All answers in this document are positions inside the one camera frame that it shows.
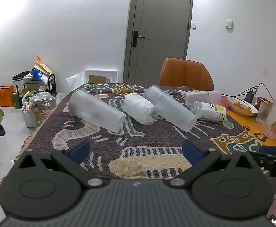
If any black power adapter with cables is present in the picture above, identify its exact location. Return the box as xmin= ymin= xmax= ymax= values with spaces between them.
xmin=237 ymin=83 xmax=274 ymax=100

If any black flat item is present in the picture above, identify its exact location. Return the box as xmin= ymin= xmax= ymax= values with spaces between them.
xmin=12 ymin=71 xmax=32 ymax=81

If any white frame box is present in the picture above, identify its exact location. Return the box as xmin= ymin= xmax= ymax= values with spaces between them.
xmin=85 ymin=70 xmax=118 ymax=84

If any short frosted plastic cup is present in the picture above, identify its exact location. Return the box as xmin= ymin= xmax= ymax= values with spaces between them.
xmin=185 ymin=90 xmax=222 ymax=106

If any blue and white bag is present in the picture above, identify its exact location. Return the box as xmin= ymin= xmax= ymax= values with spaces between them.
xmin=31 ymin=68 xmax=49 ymax=81

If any printed woven blanket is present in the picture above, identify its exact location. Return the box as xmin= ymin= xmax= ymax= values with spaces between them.
xmin=15 ymin=83 xmax=276 ymax=194

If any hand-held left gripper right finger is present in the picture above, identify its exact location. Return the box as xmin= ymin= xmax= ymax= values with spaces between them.
xmin=169 ymin=141 xmax=260 ymax=190

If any brown paper bag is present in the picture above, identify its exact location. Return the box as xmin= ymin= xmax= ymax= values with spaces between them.
xmin=33 ymin=56 xmax=53 ymax=75

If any plastic wrapped jar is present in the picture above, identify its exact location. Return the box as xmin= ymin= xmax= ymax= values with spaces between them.
xmin=30 ymin=92 xmax=57 ymax=126

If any grey door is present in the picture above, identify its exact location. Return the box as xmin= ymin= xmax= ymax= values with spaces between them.
xmin=124 ymin=0 xmax=194 ymax=84

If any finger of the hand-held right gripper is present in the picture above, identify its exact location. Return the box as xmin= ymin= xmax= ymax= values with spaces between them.
xmin=249 ymin=145 xmax=276 ymax=171

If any yellow label water bottle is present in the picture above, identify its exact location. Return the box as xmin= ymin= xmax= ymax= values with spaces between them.
xmin=190 ymin=101 xmax=227 ymax=123

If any white bowl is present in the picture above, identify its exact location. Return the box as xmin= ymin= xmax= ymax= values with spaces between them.
xmin=227 ymin=96 xmax=259 ymax=117

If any green box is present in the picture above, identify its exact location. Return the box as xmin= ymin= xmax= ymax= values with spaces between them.
xmin=12 ymin=91 xmax=26 ymax=109

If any small clear plastic cup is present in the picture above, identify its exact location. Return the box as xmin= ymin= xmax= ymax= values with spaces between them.
xmin=123 ymin=93 xmax=159 ymax=126

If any orange shopping bag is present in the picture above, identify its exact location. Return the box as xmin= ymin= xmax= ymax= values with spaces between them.
xmin=0 ymin=85 xmax=15 ymax=107

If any orange chair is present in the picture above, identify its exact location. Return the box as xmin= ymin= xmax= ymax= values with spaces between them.
xmin=159 ymin=57 xmax=214 ymax=91

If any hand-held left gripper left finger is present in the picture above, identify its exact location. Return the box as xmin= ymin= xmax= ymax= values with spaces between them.
xmin=16 ymin=141 xmax=103 ymax=189

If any large frosted plastic cup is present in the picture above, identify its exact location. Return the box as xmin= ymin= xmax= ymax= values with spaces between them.
xmin=143 ymin=85 xmax=198 ymax=133
xmin=68 ymin=89 xmax=126 ymax=134

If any orange table mat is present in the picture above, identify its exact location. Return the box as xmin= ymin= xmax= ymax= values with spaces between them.
xmin=227 ymin=99 xmax=276 ymax=147

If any white plastic bag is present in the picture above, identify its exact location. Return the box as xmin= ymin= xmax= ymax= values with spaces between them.
xmin=66 ymin=72 xmax=85 ymax=89

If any black rack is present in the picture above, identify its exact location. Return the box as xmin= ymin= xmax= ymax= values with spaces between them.
xmin=23 ymin=74 xmax=57 ymax=97

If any clear glass with brown rim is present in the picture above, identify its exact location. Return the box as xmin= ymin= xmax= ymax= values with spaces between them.
xmin=256 ymin=97 xmax=274 ymax=124

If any black door handle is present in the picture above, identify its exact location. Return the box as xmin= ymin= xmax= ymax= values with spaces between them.
xmin=133 ymin=30 xmax=145 ymax=48

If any cardboard piece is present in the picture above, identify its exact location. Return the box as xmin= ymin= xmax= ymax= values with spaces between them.
xmin=88 ymin=75 xmax=110 ymax=84

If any white bag with red print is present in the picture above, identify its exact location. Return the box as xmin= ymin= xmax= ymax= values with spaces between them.
xmin=22 ymin=104 xmax=38 ymax=127

